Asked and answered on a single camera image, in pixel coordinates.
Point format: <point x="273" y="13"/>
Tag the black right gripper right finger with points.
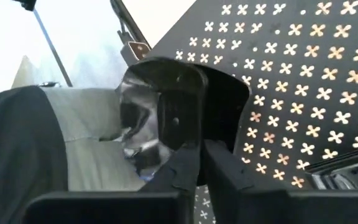
<point x="291" y="208"/>

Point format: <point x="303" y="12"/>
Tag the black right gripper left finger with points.
<point x="104" y="208"/>

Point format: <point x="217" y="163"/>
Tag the black wavy square mini bowl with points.
<point x="179" y="102"/>

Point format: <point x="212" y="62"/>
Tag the person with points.
<point x="20" y="149"/>

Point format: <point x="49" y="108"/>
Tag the black perforated metal rack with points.
<point x="300" y="40"/>

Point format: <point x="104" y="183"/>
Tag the thin dark metal pole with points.
<point x="53" y="48"/>

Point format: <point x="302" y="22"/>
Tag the grey bracket with brown plate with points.
<point x="139" y="49"/>

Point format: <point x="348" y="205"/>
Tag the black frame bar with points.
<point x="129" y="21"/>

